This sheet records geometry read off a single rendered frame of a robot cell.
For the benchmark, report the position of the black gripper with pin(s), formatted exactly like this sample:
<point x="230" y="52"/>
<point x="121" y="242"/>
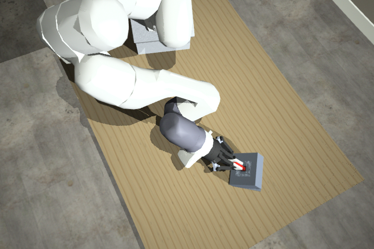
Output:
<point x="222" y="152"/>

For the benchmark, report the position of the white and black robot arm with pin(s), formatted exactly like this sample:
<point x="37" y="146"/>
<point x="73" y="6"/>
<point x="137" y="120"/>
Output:
<point x="82" y="31"/>

